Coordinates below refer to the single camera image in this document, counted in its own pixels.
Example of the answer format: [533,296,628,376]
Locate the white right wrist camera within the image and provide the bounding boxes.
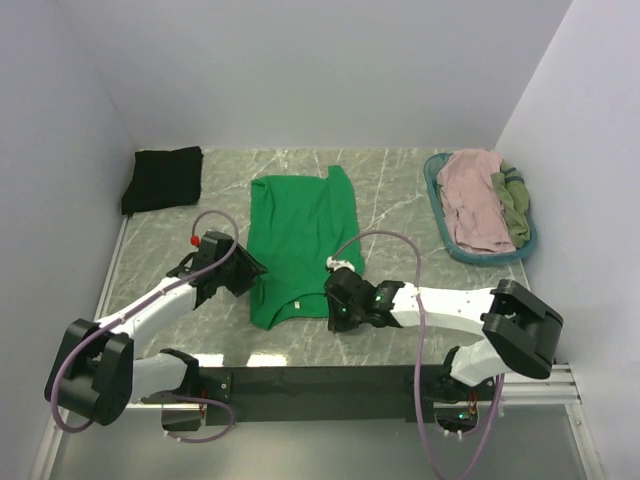
[325,256,359,273]

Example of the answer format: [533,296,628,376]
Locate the aluminium frame rail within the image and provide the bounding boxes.
[49,362,584,411]

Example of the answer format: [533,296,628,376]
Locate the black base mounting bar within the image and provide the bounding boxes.
[143,365,495,432]

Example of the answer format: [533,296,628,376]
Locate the pink tank top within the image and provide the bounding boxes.
[437,149,515,254]

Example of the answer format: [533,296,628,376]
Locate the black folded tank top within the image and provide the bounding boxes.
[120,146,203,216]

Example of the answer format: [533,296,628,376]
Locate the teal plastic basket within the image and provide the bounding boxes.
[423,152,538,266]

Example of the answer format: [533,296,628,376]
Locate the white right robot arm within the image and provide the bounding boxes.
[324,267,564,399]

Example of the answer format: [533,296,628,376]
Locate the olive green tank top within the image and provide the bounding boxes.
[491,160,531,249]

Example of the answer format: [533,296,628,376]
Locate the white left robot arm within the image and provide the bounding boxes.
[44,231,268,426]

